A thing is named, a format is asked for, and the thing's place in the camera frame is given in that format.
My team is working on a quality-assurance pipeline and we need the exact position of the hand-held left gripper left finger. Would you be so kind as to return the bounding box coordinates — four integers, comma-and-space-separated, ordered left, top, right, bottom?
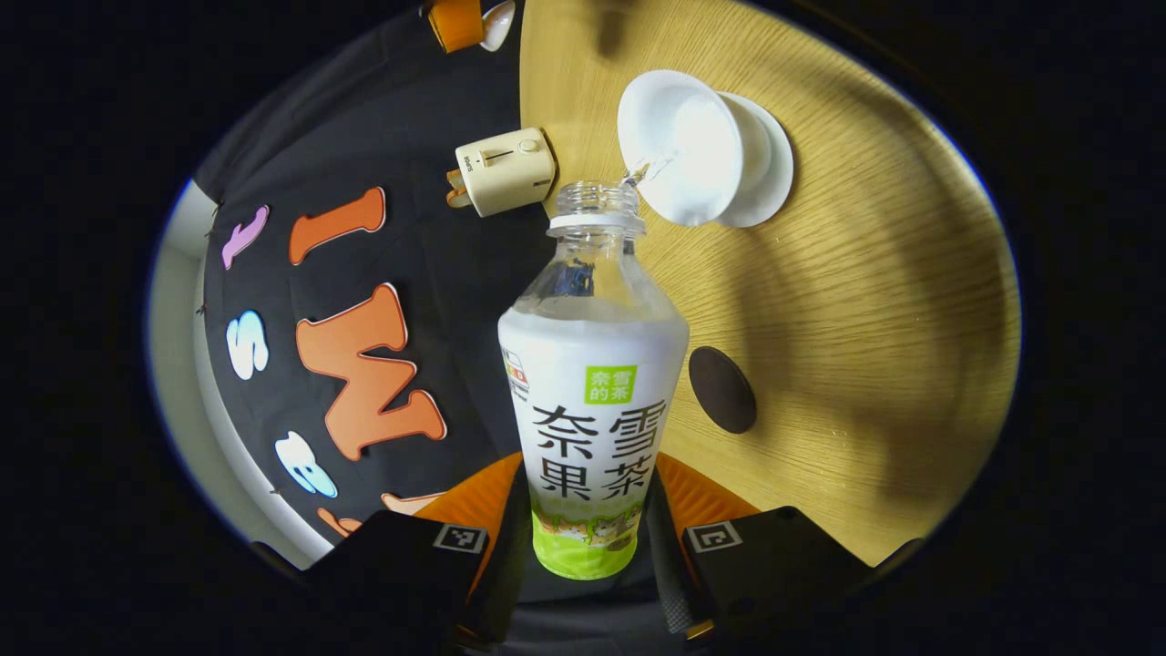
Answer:
305, 453, 532, 652

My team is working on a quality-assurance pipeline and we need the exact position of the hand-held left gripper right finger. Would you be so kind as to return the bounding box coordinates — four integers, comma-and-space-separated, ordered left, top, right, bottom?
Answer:
645, 453, 875, 652

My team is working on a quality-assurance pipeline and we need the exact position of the white green label water bottle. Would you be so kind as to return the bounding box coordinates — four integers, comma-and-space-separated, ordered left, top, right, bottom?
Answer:
497, 179, 690, 581

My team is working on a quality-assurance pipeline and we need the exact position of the dark round coaster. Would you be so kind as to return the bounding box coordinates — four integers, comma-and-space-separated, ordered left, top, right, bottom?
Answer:
689, 346, 758, 436

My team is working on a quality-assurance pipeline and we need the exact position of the white teacup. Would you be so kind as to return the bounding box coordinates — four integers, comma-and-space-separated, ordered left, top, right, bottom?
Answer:
618, 70, 772, 227

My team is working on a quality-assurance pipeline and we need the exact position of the cream toaster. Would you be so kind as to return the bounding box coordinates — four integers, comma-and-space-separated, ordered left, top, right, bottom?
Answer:
455, 128, 557, 218

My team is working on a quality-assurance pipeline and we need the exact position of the white saucer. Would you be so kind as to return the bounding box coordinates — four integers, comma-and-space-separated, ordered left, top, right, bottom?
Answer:
720, 91, 794, 229

